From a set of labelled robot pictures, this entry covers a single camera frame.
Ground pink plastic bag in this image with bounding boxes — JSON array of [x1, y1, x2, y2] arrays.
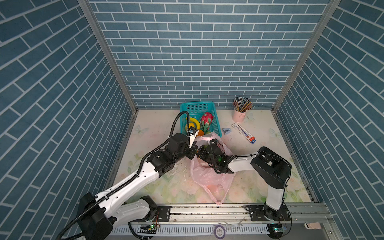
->
[[190, 132, 235, 205]]

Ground red dragon fruit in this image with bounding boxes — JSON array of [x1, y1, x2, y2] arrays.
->
[[200, 112, 214, 134]]

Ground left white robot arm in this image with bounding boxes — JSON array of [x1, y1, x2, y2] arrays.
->
[[75, 133, 198, 240]]

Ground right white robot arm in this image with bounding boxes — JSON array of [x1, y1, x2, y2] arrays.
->
[[197, 141, 292, 221]]

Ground light blue stapler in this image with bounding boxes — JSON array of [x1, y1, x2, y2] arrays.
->
[[222, 128, 232, 135]]

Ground yellow banana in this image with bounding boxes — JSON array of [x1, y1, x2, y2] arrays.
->
[[185, 118, 201, 131]]

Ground teal plastic basket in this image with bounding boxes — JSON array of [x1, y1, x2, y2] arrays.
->
[[180, 101, 222, 137]]

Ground pink metal pencil bucket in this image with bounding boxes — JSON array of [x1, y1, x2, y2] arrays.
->
[[232, 109, 246, 123]]

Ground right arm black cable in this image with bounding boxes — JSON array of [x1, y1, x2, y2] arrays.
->
[[209, 142, 232, 175]]

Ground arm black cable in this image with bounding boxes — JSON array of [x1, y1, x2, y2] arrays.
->
[[55, 110, 191, 240], [209, 142, 232, 175]]

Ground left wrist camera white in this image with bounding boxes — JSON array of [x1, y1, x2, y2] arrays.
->
[[187, 127, 199, 148]]

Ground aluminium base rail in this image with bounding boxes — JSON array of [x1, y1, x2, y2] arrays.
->
[[111, 203, 333, 237]]

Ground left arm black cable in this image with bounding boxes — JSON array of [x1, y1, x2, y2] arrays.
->
[[55, 110, 191, 240]]

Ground left corner aluminium post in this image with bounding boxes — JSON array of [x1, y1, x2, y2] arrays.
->
[[78, 0, 138, 114]]

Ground corner aluminium post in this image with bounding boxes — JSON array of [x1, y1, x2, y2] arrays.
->
[[78, 0, 138, 114], [272, 0, 341, 114]]

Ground right corner aluminium post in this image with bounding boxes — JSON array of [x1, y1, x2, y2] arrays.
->
[[272, 0, 341, 114]]

